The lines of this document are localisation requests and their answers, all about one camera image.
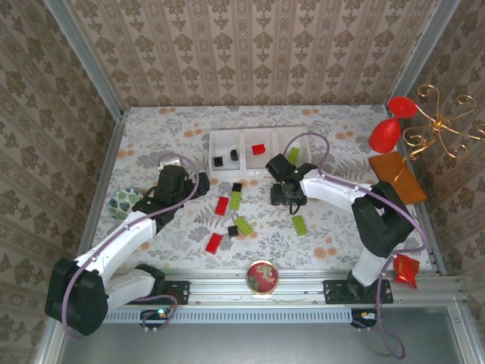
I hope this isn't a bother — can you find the white plastic bin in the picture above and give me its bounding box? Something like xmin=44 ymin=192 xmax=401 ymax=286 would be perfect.
xmin=241 ymin=127 xmax=277 ymax=176
xmin=274 ymin=127 xmax=312 ymax=174
xmin=208 ymin=129 xmax=243 ymax=177

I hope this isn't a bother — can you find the green leaf pattern ball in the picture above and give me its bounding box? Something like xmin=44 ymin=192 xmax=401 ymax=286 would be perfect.
xmin=107 ymin=188 xmax=144 ymax=221

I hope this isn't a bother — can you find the round tin red pattern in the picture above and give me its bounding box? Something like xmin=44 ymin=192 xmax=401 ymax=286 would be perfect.
xmin=246 ymin=260 xmax=280 ymax=296

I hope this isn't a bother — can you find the red plastic goblet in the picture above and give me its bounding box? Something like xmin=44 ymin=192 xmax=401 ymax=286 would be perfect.
xmin=368 ymin=96 xmax=419 ymax=155

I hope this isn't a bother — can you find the orange brown pouch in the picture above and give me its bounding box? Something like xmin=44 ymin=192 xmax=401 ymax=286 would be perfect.
xmin=368 ymin=150 xmax=428 ymax=206

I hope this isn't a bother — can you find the left black controller board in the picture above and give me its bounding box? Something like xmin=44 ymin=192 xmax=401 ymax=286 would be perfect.
xmin=140 ymin=309 xmax=170 ymax=329

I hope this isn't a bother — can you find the black controller board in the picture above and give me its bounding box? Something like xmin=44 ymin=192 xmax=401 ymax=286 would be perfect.
xmin=351 ymin=309 xmax=380 ymax=329
xmin=140 ymin=309 xmax=170 ymax=329

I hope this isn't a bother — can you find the red foil packet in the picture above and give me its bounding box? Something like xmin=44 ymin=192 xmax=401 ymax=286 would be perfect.
xmin=393 ymin=253 xmax=421 ymax=290

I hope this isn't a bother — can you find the right black controller board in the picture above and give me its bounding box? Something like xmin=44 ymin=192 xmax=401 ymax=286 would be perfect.
xmin=351 ymin=309 xmax=380 ymax=329

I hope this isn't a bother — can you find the grey metal shelf panel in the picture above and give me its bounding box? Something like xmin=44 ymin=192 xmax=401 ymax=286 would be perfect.
xmin=56 ymin=322 xmax=468 ymax=364

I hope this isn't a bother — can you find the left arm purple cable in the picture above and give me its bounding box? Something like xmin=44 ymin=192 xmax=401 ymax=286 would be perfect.
xmin=62 ymin=153 xmax=201 ymax=339

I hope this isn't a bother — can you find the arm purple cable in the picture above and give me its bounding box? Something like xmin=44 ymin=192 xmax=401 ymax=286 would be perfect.
xmin=62 ymin=153 xmax=201 ymax=339
xmin=283 ymin=132 xmax=429 ymax=359

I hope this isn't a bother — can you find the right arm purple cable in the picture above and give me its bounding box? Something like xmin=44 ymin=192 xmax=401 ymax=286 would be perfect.
xmin=283 ymin=132 xmax=429 ymax=359

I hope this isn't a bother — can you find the aluminium table side rail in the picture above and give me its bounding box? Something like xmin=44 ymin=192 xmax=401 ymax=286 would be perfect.
xmin=77 ymin=113 xmax=128 ymax=251

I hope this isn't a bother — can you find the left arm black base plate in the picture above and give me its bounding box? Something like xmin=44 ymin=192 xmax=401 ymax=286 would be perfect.
xmin=121 ymin=279 xmax=190 ymax=306

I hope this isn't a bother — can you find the aluminium front rail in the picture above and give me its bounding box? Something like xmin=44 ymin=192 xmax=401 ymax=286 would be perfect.
xmin=113 ymin=271 xmax=462 ymax=307

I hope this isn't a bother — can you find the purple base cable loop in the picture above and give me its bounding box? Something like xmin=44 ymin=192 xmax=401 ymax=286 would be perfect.
xmin=142 ymin=293 xmax=178 ymax=334

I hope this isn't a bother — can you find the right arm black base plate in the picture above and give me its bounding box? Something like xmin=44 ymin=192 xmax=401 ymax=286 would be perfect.
xmin=323 ymin=279 xmax=394 ymax=305

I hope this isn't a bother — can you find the white slotted cable duct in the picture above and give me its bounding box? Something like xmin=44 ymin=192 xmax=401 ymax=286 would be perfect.
xmin=102 ymin=306 xmax=380 ymax=324

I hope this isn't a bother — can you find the gold wire ornament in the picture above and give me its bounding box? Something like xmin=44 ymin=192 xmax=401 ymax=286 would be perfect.
xmin=393 ymin=83 xmax=485 ymax=181

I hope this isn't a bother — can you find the right aluminium frame post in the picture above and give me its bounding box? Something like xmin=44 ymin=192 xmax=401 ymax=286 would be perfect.
xmin=386 ymin=0 xmax=462 ymax=111

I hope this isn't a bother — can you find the aluminium frame post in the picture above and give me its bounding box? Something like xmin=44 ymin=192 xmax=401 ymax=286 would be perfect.
xmin=43 ymin=0 xmax=126 ymax=121
xmin=386 ymin=0 xmax=462 ymax=111

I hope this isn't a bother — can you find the left aluminium frame post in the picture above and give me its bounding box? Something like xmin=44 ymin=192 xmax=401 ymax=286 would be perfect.
xmin=43 ymin=0 xmax=126 ymax=121

